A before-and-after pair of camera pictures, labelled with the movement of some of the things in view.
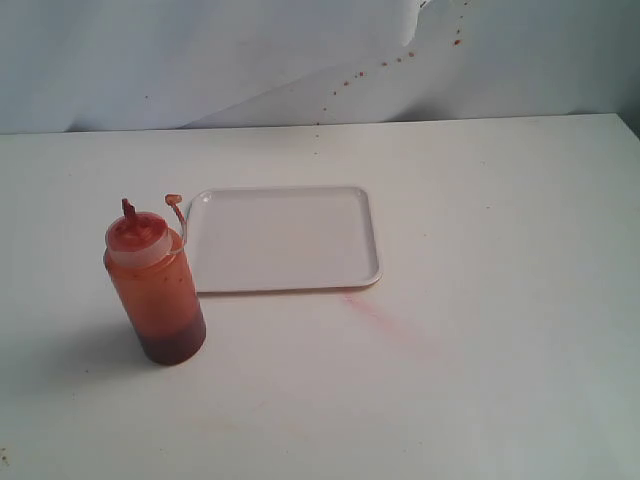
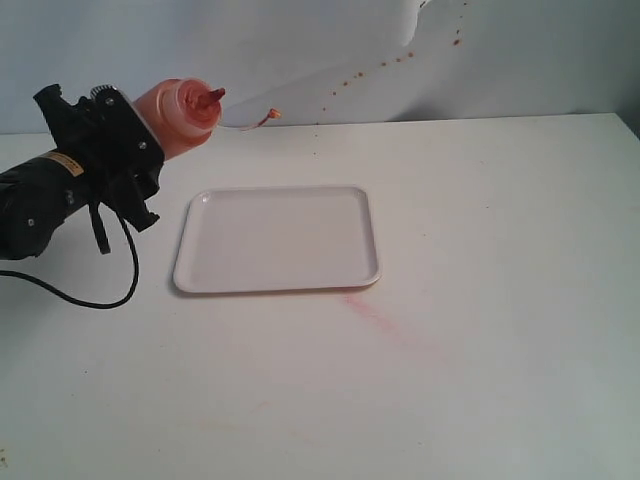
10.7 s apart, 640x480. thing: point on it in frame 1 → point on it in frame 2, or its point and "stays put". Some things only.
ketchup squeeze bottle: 146,257 → 181,114
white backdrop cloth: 101,65 stays put
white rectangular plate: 281,238 stays put
